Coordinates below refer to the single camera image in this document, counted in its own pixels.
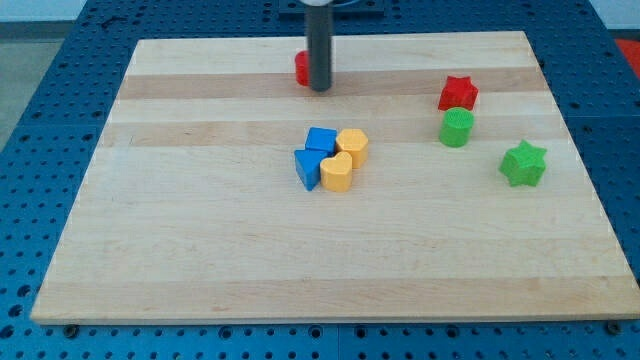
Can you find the white robot end piece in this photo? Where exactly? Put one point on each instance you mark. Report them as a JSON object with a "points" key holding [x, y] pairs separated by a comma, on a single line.
{"points": [[317, 2]]}

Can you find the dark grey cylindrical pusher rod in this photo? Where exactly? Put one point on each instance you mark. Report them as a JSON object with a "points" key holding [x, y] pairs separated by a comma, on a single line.
{"points": [[318, 32]]}

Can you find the red cylinder block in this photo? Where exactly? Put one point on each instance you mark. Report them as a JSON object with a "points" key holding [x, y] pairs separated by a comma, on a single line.
{"points": [[302, 68]]}

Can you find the blue cube block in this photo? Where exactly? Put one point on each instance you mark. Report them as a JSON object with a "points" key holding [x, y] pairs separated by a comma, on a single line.
{"points": [[321, 139]]}

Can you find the yellow hexagon block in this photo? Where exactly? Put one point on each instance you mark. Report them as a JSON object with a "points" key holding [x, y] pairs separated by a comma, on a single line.
{"points": [[355, 142]]}

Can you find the blue triangle block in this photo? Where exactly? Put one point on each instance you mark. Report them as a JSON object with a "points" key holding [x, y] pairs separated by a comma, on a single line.
{"points": [[307, 164]]}

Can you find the yellow heart block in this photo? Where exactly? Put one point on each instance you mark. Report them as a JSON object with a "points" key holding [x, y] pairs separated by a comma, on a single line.
{"points": [[337, 172]]}

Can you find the red star block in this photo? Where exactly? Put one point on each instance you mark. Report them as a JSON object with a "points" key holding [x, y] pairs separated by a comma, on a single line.
{"points": [[458, 92]]}

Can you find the green cylinder block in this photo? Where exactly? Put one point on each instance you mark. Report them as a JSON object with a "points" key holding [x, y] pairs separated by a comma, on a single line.
{"points": [[456, 127]]}

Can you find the light wooden board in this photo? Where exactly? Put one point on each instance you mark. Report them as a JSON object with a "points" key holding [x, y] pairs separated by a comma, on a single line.
{"points": [[191, 210]]}

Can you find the green star block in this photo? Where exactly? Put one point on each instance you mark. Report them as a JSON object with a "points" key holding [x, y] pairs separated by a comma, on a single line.
{"points": [[524, 165]]}

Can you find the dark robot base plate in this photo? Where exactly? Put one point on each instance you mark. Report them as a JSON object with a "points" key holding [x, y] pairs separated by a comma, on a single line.
{"points": [[295, 9]]}

